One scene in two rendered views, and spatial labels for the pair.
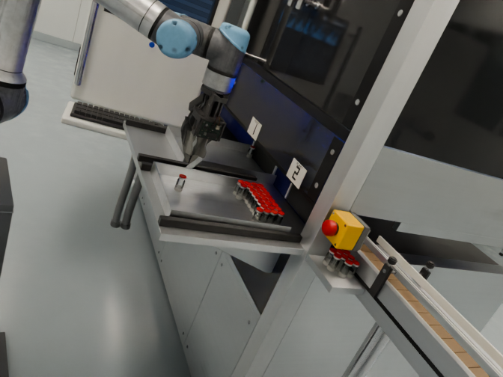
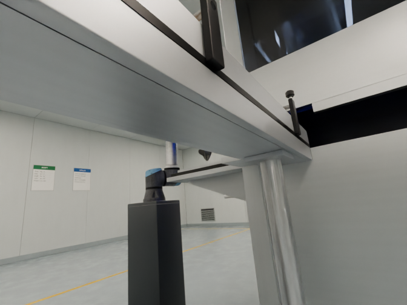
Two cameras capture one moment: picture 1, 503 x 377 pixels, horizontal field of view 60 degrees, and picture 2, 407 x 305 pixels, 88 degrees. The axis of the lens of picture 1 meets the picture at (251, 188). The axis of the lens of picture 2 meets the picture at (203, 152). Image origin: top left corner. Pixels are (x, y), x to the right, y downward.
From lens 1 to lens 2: 1.24 m
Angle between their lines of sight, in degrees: 74
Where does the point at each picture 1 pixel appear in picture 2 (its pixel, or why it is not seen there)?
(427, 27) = (225, 21)
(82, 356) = not seen: outside the picture
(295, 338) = not seen: hidden behind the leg
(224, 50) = not seen: hidden behind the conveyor
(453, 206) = (370, 56)
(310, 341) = (311, 264)
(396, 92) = (231, 50)
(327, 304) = (297, 209)
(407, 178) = (282, 74)
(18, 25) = (168, 149)
